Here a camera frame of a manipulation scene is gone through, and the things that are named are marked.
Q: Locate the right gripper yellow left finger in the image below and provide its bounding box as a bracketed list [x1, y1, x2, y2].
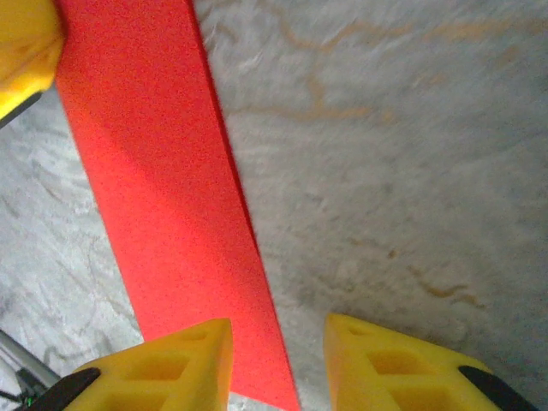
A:
[32, 317, 235, 411]

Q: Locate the aluminium rail frame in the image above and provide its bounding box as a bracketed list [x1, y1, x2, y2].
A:
[0, 329, 61, 389]

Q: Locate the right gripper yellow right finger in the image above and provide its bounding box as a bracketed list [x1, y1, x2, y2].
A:
[323, 313, 536, 411]

